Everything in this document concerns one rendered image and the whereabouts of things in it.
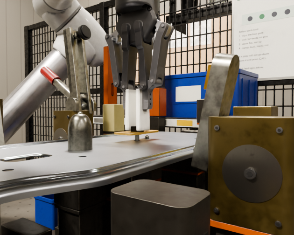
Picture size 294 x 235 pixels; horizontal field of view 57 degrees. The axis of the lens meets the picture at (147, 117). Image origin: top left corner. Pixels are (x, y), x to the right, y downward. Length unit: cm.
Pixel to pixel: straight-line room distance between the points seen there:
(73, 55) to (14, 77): 311
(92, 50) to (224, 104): 73
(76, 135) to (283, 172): 24
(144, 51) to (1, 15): 330
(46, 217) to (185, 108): 53
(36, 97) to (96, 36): 30
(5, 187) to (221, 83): 23
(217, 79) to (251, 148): 8
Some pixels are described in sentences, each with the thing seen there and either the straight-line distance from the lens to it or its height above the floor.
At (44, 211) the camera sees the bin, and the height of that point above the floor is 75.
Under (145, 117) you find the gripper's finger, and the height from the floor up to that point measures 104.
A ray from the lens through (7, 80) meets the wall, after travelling 359.
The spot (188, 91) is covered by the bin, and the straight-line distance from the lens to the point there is 81.
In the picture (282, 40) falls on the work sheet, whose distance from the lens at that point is 95.
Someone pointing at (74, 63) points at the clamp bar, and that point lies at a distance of 56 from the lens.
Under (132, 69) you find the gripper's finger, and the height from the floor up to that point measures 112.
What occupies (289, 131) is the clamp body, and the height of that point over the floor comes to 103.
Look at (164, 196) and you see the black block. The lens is 20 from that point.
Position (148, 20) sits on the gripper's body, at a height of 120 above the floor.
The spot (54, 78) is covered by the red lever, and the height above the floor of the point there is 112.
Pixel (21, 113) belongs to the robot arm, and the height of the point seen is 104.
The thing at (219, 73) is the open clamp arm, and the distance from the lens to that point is 32.
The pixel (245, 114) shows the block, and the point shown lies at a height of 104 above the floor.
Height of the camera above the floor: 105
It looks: 2 degrees down
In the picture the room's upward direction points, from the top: straight up
